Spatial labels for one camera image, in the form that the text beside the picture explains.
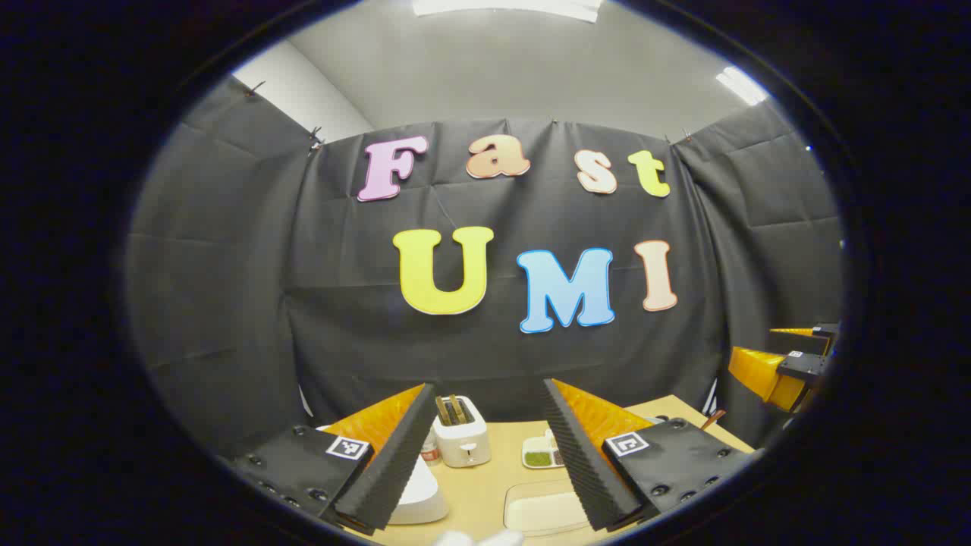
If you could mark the black backdrop cloth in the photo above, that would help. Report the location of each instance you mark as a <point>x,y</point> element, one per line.
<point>303,265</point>

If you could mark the divided white grain dish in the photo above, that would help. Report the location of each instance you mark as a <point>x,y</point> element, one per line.
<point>540,455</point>

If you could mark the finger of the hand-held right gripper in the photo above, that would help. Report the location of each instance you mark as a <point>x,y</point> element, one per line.
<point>806,367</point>
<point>827,331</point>

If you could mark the white toaster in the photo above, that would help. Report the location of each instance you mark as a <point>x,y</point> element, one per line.
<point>464,440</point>

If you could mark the white rice cooker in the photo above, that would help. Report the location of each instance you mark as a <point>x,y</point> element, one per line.
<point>421,497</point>

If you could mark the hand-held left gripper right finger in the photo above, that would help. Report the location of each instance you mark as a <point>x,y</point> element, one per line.
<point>584,470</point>

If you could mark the ceiling light panel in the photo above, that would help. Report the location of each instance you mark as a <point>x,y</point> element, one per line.
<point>742,85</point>
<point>508,7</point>

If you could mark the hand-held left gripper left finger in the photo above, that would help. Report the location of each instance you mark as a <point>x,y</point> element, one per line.
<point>394,470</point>

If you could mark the shallow tray of rice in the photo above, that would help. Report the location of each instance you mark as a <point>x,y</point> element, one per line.
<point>542,508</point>

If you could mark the brown wooden spoon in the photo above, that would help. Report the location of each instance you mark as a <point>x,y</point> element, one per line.
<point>714,418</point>

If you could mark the brown toast slice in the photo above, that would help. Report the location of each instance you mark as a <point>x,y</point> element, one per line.
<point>457,408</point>
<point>443,411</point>

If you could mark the small red label bottle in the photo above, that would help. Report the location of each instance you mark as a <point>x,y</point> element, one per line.
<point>430,449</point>

